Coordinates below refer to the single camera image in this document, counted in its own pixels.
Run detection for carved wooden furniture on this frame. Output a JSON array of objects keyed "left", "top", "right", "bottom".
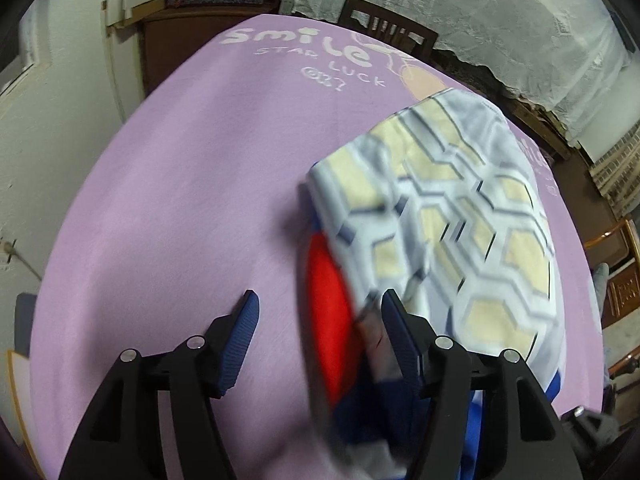
[{"left": 582, "top": 220, "right": 640, "bottom": 331}]

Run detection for white lace curtain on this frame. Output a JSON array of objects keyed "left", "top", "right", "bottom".
[{"left": 277, "top": 0, "right": 640, "bottom": 146}]

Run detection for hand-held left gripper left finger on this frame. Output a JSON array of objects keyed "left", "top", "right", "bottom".
[{"left": 59, "top": 290, "right": 261, "bottom": 480}]

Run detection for orange open box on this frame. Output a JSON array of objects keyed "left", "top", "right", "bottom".
[{"left": 5, "top": 350, "right": 33, "bottom": 448}]

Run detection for blue jacket with patterned lining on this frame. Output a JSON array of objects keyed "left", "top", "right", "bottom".
[{"left": 297, "top": 87, "right": 568, "bottom": 480}]

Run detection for dark wooden chair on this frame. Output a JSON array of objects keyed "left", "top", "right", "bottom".
[{"left": 337, "top": 0, "right": 440, "bottom": 63}]

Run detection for grey stool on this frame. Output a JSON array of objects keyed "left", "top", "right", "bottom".
[{"left": 14, "top": 292, "right": 38, "bottom": 353}]

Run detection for brown wooden cabinet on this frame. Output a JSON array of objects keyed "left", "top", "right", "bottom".
[{"left": 135, "top": 7, "right": 261, "bottom": 96}]

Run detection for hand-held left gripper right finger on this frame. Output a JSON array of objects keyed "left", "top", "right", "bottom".
[{"left": 381, "top": 290, "right": 583, "bottom": 480}]

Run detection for pink printed blanket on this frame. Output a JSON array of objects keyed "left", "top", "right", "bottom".
[{"left": 27, "top": 12, "right": 603, "bottom": 480}]

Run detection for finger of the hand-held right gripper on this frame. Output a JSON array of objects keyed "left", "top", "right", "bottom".
[{"left": 562, "top": 406, "right": 621, "bottom": 456}]

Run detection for pale ribbed object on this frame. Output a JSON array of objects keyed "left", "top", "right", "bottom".
[{"left": 590, "top": 135, "right": 640, "bottom": 211}]

